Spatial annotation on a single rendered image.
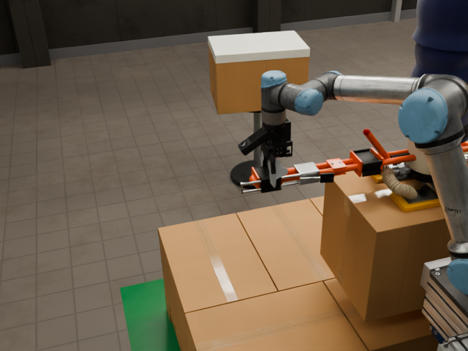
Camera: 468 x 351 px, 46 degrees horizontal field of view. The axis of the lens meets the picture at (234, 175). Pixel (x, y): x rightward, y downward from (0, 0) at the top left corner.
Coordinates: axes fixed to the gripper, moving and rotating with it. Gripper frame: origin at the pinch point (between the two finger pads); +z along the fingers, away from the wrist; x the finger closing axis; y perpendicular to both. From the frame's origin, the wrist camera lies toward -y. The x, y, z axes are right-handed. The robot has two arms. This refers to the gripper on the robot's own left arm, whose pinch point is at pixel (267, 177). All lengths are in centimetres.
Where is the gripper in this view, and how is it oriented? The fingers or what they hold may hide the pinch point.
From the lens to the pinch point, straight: 179.5
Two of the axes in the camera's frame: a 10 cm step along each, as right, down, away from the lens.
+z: 0.4, 8.6, 5.1
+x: -2.6, -4.9, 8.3
